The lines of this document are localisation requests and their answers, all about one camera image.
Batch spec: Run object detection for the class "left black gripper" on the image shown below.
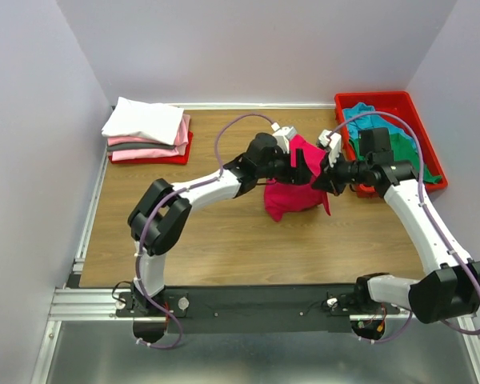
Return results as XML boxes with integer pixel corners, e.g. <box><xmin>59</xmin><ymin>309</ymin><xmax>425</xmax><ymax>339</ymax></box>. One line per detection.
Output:
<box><xmin>256</xmin><ymin>148</ymin><xmax>315</xmax><ymax>186</ymax></box>

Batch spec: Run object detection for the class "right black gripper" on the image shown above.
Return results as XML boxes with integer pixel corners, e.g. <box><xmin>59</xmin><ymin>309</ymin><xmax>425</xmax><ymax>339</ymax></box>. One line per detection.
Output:
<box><xmin>310</xmin><ymin>149</ymin><xmax>370</xmax><ymax>196</ymax></box>

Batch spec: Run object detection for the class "magenta t shirt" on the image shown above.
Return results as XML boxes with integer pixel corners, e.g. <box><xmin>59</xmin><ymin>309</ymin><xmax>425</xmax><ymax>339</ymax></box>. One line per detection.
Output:
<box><xmin>263</xmin><ymin>134</ymin><xmax>331</xmax><ymax>222</ymax></box>

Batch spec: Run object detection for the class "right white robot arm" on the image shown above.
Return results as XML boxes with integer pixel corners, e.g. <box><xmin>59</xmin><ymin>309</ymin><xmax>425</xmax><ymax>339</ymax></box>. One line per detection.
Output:
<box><xmin>313</xmin><ymin>128</ymin><xmax>480</xmax><ymax>324</ymax></box>

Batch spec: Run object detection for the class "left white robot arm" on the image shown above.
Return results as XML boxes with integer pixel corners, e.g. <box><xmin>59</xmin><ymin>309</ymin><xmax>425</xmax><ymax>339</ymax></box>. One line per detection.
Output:
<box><xmin>118</xmin><ymin>133</ymin><xmax>313</xmax><ymax>316</ymax></box>

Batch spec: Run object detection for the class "blue t shirt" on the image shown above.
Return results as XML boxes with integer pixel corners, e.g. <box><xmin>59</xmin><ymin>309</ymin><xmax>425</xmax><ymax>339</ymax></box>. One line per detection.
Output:
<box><xmin>342</xmin><ymin>102</ymin><xmax>420</xmax><ymax>154</ymax></box>

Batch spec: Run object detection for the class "green t shirt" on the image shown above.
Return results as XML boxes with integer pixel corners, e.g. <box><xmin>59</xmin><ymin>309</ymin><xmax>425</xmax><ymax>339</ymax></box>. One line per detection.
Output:
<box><xmin>349</xmin><ymin>134</ymin><xmax>442</xmax><ymax>184</ymax></box>

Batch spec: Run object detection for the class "red plastic bin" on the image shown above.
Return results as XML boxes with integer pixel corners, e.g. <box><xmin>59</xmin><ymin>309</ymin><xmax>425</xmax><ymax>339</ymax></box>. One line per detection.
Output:
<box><xmin>334</xmin><ymin>90</ymin><xmax>450</xmax><ymax>195</ymax></box>

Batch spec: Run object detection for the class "red folded t shirt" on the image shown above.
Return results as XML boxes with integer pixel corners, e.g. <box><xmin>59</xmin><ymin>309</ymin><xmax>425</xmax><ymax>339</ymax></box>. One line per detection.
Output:
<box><xmin>106</xmin><ymin>131</ymin><xmax>194</xmax><ymax>165</ymax></box>

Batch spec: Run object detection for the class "pink folded t shirt lower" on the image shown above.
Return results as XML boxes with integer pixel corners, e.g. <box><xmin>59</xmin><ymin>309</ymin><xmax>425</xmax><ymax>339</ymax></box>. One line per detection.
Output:
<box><xmin>107</xmin><ymin>142</ymin><xmax>188</xmax><ymax>164</ymax></box>

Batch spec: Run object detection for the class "grey folded t shirt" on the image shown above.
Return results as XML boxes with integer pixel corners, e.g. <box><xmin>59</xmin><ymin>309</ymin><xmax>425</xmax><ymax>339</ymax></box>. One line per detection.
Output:
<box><xmin>107</xmin><ymin>142</ymin><xmax>176</xmax><ymax>152</ymax></box>

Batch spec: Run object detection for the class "white folded t shirt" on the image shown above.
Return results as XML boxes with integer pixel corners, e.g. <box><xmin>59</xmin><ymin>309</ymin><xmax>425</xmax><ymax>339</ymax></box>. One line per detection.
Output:
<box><xmin>102</xmin><ymin>97</ymin><xmax>184</xmax><ymax>145</ymax></box>

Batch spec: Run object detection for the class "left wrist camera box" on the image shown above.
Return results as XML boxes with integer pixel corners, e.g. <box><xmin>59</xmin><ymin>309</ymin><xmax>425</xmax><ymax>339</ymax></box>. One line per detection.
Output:
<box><xmin>271</xmin><ymin>122</ymin><xmax>297</xmax><ymax>154</ymax></box>

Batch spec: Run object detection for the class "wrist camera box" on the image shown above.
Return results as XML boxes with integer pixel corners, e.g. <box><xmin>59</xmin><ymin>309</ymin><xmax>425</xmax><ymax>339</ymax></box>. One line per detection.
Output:
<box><xmin>271</xmin><ymin>122</ymin><xmax>297</xmax><ymax>154</ymax></box>
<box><xmin>317</xmin><ymin>130</ymin><xmax>342</xmax><ymax>168</ymax></box>

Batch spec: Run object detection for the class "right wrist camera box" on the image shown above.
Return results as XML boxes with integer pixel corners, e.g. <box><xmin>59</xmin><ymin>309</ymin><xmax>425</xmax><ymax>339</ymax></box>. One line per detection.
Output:
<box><xmin>317</xmin><ymin>130</ymin><xmax>342</xmax><ymax>168</ymax></box>

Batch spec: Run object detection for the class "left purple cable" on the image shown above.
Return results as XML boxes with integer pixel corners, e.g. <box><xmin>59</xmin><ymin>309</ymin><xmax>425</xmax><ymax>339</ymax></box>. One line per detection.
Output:
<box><xmin>132</xmin><ymin>113</ymin><xmax>281</xmax><ymax>350</ymax></box>

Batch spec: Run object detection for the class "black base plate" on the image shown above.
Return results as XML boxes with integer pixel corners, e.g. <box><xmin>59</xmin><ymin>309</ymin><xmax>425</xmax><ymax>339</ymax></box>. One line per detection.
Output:
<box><xmin>116</xmin><ymin>283</ymin><xmax>399</xmax><ymax>340</ymax></box>

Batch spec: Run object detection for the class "aluminium frame rail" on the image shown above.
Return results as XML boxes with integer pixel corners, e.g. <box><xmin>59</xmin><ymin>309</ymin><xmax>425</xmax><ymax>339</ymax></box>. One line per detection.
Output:
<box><xmin>47</xmin><ymin>284</ymin><xmax>477</xmax><ymax>322</ymax></box>

